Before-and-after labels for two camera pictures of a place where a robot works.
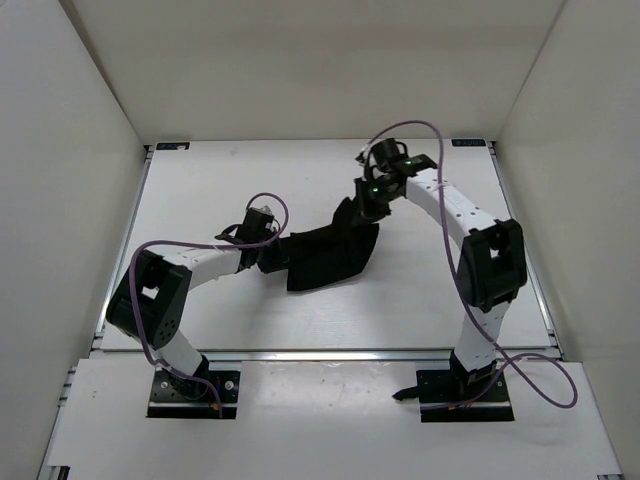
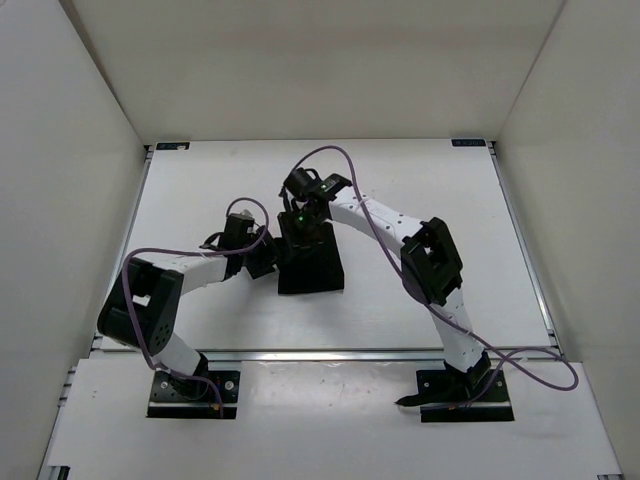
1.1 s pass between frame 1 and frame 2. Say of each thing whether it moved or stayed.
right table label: stayed
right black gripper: moved
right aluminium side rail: stayed
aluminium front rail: stayed
